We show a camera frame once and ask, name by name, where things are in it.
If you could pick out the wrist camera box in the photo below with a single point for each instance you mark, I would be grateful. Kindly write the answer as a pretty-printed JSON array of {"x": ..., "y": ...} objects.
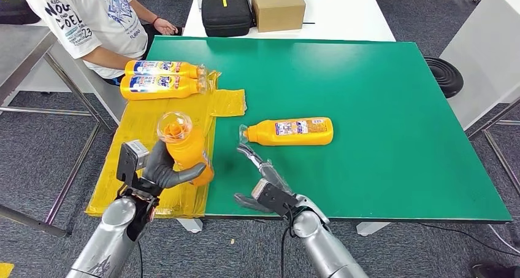
[
  {"x": 274, "y": 199},
  {"x": 130, "y": 160}
]

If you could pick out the brown cardboard box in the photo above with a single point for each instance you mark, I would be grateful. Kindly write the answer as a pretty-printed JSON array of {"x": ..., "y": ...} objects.
[{"x": 278, "y": 6}]

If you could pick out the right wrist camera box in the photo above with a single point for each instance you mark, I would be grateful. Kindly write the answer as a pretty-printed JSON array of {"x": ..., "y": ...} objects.
[{"x": 274, "y": 199}]

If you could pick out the steel table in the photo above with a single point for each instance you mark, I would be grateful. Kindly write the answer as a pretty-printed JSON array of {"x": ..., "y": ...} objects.
[{"x": 20, "y": 52}]

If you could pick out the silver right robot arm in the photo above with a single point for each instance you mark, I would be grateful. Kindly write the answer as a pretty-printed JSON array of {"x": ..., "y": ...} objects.
[{"x": 325, "y": 247}]

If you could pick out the yellow plastic sheet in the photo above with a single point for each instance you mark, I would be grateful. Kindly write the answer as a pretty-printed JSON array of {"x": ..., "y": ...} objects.
[{"x": 134, "y": 121}]

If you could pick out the green table board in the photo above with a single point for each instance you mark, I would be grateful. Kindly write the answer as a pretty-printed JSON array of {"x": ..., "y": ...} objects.
[{"x": 365, "y": 105}]

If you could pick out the person's left forearm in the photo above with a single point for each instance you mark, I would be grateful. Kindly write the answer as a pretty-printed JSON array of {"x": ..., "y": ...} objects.
[{"x": 144, "y": 11}]

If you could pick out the white table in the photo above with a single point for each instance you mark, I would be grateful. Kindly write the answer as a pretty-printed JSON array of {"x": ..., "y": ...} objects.
[
  {"x": 345, "y": 16},
  {"x": 483, "y": 52}
]

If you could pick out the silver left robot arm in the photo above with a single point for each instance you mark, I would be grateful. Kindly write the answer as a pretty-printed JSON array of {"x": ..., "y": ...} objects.
[{"x": 105, "y": 239}]

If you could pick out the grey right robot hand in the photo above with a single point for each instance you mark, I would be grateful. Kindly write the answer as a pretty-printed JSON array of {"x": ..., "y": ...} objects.
[{"x": 272, "y": 174}]

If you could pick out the black carrying case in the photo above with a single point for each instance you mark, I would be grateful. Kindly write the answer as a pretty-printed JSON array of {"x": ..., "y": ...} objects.
[
  {"x": 226, "y": 14},
  {"x": 16, "y": 6}
]

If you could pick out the black floor object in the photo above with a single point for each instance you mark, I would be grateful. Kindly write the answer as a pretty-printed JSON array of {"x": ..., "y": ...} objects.
[{"x": 495, "y": 271}]

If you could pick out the white table foot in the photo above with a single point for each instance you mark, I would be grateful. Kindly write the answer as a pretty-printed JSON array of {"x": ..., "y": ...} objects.
[
  {"x": 190, "y": 226},
  {"x": 373, "y": 228}
]

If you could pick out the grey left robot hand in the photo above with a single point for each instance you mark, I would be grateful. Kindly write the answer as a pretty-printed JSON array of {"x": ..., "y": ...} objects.
[{"x": 156, "y": 170}]

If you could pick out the person's left hand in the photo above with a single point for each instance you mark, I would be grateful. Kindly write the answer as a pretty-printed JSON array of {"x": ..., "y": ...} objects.
[{"x": 165, "y": 26}]

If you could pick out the orange detergent bottle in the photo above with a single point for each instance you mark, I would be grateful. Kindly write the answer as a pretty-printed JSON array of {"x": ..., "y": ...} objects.
[
  {"x": 187, "y": 146},
  {"x": 292, "y": 132},
  {"x": 162, "y": 67},
  {"x": 162, "y": 87}
]

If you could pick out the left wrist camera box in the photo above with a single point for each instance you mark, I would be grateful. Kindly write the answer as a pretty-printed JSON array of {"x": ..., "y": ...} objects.
[{"x": 130, "y": 160}]

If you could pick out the person's right forearm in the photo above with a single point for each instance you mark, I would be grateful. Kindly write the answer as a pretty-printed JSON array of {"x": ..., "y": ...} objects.
[{"x": 107, "y": 58}]

